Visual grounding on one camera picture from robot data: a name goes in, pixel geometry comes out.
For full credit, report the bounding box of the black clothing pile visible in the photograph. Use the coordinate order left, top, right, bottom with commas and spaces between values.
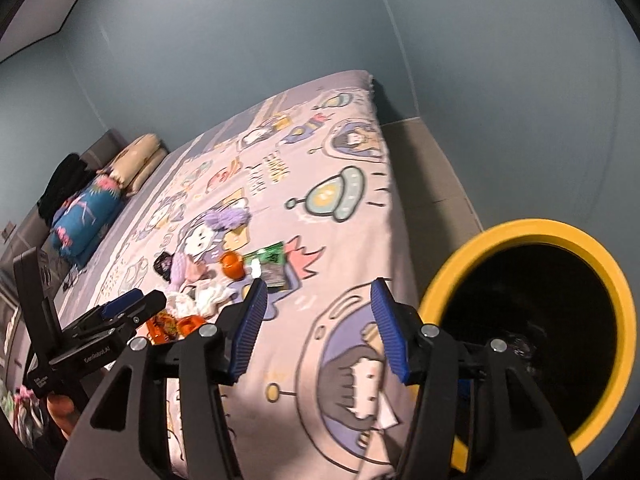
37, 153, 96, 228

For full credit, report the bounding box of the left hand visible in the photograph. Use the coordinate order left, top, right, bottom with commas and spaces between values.
47, 393, 81, 439

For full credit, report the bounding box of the beige folded pillow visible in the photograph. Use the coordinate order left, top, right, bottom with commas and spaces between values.
101, 133, 168, 196

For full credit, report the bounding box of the green snack wrapper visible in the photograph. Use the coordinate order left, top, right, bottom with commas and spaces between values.
243, 242, 288, 288

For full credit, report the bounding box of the pink paper scrap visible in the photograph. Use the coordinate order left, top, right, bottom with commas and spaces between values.
184, 260, 208, 283

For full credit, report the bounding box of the blue floral folded quilt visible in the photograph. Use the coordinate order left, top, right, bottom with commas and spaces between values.
51, 174, 124, 269

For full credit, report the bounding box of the orange peel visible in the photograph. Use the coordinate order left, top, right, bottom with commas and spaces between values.
176, 314, 207, 338
219, 250, 246, 282

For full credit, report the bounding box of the yellow rimmed black trash bin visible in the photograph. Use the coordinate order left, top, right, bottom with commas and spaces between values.
419, 218, 639, 478

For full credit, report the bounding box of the orange snack bag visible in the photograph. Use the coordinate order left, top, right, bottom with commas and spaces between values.
145, 311, 179, 344

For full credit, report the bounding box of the black plastic bag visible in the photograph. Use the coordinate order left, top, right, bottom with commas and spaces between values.
153, 252, 174, 282

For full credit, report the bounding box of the grey padded headboard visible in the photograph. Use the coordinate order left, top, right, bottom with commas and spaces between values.
1, 129, 126, 284

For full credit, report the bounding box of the cartoon space print bedspread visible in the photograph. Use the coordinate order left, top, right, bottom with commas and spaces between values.
56, 70, 416, 479

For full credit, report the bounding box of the wall power socket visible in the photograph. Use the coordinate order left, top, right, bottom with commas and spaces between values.
1, 221, 15, 242

